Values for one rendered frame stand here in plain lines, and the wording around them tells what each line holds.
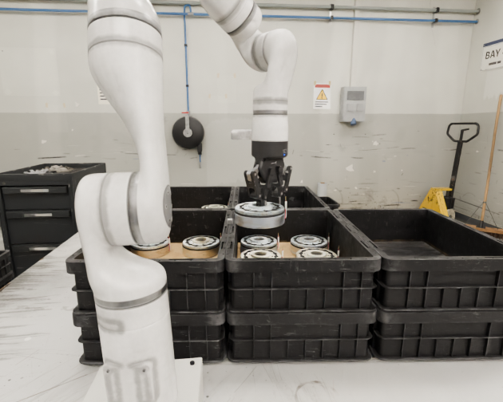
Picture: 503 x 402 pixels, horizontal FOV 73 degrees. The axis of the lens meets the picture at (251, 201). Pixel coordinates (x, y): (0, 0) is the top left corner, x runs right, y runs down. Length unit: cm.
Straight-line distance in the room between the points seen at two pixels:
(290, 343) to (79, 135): 396
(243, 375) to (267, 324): 11
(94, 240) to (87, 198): 5
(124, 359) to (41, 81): 425
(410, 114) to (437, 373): 411
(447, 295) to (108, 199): 64
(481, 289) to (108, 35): 77
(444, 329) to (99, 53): 77
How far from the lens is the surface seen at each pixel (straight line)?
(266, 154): 67
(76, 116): 445
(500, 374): 89
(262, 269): 65
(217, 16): 64
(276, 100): 67
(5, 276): 198
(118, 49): 46
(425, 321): 78
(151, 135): 43
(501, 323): 88
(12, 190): 245
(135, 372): 50
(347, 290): 71
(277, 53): 67
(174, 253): 97
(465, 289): 80
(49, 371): 85
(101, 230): 42
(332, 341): 76
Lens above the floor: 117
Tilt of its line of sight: 13 degrees down
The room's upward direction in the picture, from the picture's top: straight up
